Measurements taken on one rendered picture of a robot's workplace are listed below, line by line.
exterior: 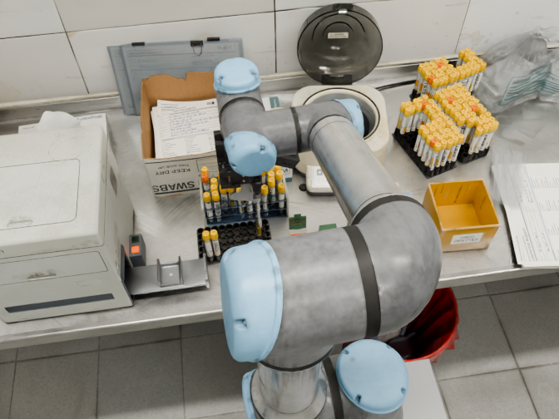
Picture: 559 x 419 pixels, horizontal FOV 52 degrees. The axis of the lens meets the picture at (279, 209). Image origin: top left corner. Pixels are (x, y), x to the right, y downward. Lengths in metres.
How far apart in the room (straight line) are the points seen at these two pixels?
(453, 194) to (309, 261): 0.92
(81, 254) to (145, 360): 1.14
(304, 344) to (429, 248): 0.16
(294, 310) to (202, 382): 1.64
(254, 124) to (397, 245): 0.40
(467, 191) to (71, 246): 0.89
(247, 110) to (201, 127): 0.62
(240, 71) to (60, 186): 0.43
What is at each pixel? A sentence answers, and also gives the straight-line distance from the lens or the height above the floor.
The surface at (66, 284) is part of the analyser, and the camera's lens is 1.24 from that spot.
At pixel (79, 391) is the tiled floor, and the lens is 2.26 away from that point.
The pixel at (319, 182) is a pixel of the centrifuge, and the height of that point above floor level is 0.91.
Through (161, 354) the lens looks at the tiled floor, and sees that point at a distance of 2.23.
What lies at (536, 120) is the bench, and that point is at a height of 0.88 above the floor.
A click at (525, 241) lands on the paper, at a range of 1.46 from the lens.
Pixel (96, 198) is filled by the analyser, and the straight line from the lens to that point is 1.13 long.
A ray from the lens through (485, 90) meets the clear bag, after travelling 1.72.
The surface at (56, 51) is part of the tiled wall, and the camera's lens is 1.62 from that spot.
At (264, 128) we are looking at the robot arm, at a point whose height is 1.38.
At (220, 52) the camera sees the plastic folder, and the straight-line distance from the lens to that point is 1.55.
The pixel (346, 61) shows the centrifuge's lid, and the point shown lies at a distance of 1.59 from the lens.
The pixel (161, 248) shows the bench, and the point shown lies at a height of 0.87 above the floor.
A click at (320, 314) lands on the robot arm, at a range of 0.55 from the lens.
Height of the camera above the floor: 2.03
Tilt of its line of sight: 54 degrees down
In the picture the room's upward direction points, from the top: 1 degrees counter-clockwise
